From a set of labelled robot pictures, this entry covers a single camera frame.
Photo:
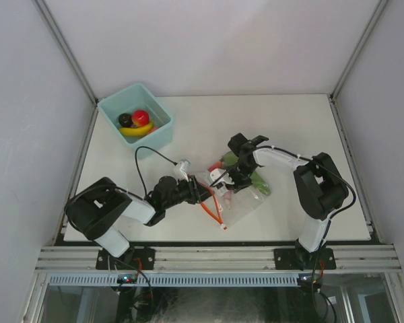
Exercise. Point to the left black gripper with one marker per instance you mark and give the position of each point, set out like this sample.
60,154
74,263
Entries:
197,192

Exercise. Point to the green fake leaf vegetable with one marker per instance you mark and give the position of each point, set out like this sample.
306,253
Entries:
229,159

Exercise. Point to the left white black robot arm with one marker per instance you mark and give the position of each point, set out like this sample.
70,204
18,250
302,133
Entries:
94,211

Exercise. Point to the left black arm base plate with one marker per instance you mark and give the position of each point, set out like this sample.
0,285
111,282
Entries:
139,258

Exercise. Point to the left aluminium frame post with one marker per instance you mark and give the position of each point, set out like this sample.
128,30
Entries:
59,37

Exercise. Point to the yellow fake banana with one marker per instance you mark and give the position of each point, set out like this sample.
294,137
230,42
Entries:
137,132

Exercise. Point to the red yellow fake pear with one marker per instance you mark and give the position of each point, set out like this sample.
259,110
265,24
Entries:
216,165

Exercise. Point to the blue slotted cable duct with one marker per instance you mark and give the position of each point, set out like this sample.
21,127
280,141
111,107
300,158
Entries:
177,280

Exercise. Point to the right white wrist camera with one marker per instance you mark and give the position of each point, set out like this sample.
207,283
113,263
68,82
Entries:
220,181

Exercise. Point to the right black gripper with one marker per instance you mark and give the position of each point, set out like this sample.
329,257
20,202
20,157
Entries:
238,186

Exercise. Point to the aluminium frame post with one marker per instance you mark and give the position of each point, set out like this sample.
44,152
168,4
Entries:
59,37
368,31

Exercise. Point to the clear zip top bag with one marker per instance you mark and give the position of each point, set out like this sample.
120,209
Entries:
244,202

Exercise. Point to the dark purple fake eggplant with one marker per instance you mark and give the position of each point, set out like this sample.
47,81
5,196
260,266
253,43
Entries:
125,120

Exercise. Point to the small orange fake carrot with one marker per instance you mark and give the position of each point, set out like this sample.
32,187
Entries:
153,129

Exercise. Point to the aluminium mounting rail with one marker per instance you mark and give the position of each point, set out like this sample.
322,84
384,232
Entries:
254,259

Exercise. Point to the red fake apple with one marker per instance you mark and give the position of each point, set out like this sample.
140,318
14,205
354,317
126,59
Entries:
140,118

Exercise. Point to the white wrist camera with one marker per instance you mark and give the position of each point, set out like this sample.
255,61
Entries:
181,168
220,181

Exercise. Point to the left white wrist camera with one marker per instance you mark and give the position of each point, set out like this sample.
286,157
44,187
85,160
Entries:
181,168

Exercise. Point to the teal plastic bin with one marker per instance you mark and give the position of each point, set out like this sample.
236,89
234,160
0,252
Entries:
130,99

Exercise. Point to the long purple fake eggplant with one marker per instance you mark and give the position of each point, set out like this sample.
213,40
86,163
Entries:
228,199

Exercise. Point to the right aluminium frame post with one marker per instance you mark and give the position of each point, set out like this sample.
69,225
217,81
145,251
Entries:
368,31

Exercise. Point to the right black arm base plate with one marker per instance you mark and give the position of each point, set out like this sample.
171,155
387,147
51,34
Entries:
289,259

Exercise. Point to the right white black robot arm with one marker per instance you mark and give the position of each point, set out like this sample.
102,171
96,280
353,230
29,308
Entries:
322,192

